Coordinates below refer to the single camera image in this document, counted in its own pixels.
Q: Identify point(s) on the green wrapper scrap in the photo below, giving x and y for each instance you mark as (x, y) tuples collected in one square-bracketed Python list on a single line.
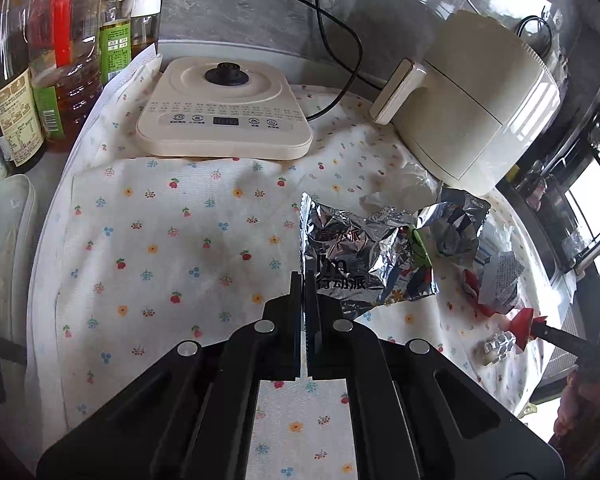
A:
[(420, 250)]

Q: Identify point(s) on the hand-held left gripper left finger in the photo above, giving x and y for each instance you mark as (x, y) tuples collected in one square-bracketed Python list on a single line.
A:
[(295, 320)]

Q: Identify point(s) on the yellow cap bottle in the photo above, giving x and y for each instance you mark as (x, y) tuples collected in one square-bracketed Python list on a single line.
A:
[(115, 45)]

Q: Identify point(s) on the red and clear candy wrapper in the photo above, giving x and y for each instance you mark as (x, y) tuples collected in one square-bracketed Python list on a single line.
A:
[(525, 327)]

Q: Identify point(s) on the floral tablecloth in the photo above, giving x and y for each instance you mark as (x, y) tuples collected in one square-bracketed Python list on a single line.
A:
[(180, 260)]

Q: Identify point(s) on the person's right hand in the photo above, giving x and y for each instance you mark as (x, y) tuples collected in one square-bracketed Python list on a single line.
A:
[(577, 405)]

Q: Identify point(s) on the dark oil bottle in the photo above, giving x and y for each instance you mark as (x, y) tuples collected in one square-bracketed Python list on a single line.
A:
[(15, 110)]

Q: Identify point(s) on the cream induction cooker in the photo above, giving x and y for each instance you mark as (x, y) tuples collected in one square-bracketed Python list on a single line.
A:
[(220, 110)]

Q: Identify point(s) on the red wrapper scrap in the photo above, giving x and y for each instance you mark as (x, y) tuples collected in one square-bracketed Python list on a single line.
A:
[(472, 290)]

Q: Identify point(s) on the white plastic container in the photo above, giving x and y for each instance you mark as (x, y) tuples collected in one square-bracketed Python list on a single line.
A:
[(5, 240)]

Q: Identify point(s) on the silver foil snack packet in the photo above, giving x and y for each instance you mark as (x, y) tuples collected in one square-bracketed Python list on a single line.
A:
[(350, 240)]

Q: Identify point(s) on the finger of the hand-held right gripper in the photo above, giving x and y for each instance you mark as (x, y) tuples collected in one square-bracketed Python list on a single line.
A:
[(560, 339)]

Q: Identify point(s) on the crumpled silver foil wrapper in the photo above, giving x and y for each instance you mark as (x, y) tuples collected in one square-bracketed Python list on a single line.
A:
[(455, 220)]

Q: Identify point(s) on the printed clear plastic wrapper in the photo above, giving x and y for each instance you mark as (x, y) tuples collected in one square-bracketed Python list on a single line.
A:
[(502, 275)]

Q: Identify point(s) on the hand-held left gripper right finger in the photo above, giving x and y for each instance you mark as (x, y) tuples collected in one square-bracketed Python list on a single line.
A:
[(317, 330)]

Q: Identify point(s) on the cream air fryer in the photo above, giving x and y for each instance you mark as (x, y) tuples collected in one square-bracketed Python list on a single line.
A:
[(480, 110)]

